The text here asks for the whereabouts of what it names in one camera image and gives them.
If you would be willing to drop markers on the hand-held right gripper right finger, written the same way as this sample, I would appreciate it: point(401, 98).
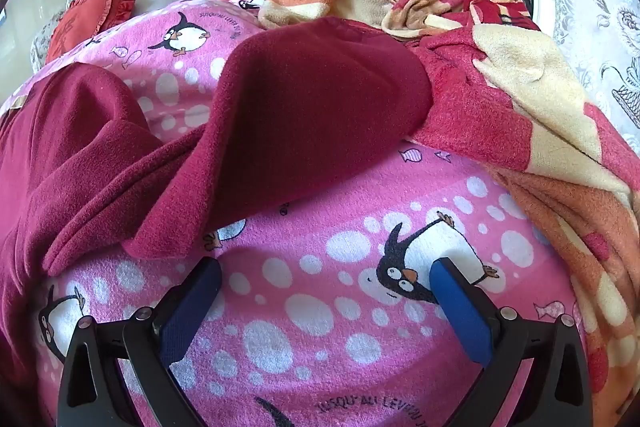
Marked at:
point(460, 317)

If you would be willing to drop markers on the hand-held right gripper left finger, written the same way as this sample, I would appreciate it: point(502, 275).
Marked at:
point(190, 314)

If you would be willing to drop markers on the dark red knitted sweater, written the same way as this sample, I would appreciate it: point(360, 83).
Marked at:
point(300, 107)

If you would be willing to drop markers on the pink penguin print blanket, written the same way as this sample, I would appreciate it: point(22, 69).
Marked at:
point(320, 337)

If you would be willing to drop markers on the orange cream red towel blanket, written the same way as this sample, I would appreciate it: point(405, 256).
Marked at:
point(500, 107)

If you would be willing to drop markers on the red cloth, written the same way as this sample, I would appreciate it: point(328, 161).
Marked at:
point(85, 22)

